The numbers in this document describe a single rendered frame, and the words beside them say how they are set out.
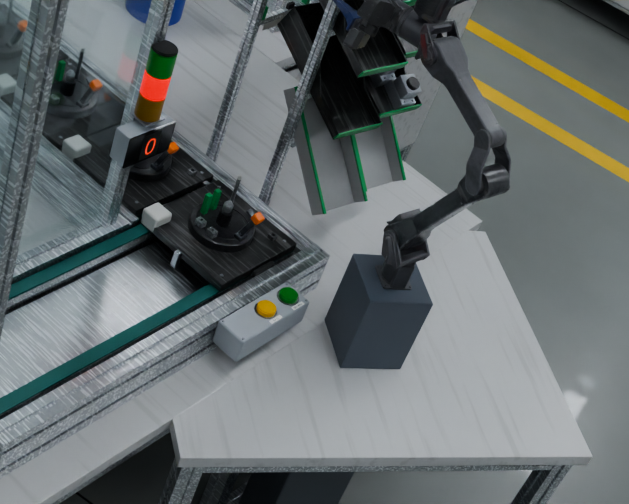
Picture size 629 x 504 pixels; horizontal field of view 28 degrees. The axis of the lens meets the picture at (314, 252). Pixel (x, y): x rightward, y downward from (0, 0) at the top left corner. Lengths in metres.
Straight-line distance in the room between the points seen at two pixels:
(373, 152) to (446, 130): 2.20
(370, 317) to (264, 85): 1.00
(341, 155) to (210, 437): 0.76
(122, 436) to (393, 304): 0.60
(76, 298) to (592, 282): 2.60
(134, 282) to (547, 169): 2.87
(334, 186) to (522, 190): 2.24
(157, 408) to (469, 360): 0.74
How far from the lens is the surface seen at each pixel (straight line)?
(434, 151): 4.95
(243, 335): 2.46
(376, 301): 2.49
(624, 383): 4.37
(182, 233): 2.62
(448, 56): 2.32
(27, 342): 2.39
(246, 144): 3.10
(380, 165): 2.92
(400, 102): 2.78
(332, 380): 2.59
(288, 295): 2.56
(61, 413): 2.24
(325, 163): 2.78
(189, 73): 3.29
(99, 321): 2.46
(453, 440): 2.60
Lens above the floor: 2.65
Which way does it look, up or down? 39 degrees down
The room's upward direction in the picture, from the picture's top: 22 degrees clockwise
